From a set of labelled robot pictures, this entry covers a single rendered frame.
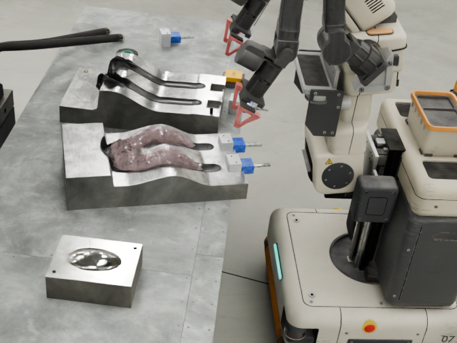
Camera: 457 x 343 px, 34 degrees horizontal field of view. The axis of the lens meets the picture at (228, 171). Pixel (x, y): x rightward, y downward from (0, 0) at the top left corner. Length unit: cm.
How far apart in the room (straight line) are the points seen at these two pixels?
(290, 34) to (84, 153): 64
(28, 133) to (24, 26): 257
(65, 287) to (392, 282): 120
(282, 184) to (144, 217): 161
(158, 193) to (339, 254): 98
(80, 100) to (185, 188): 54
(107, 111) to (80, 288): 76
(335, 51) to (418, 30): 342
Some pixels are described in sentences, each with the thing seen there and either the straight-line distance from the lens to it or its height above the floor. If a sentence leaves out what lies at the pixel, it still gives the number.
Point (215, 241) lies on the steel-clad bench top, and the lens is 198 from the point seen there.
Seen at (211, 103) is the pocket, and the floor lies 88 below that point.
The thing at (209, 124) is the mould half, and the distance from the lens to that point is 234.
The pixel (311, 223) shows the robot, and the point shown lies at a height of 28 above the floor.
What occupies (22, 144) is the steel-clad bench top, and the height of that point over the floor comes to 80.
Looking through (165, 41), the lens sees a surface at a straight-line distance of 290.
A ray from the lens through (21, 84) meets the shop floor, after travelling 427.
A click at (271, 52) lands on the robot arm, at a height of 120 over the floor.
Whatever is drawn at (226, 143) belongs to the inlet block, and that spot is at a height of 88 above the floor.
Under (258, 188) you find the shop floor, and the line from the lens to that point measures 352.
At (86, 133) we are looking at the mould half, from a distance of 218.
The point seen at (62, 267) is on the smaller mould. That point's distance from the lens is 181.
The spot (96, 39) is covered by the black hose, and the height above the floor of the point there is 86.
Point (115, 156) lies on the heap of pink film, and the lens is 210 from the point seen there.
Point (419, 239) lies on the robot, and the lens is 245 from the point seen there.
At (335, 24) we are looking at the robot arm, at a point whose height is 130.
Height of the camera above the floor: 210
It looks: 36 degrees down
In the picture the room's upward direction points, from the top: 6 degrees clockwise
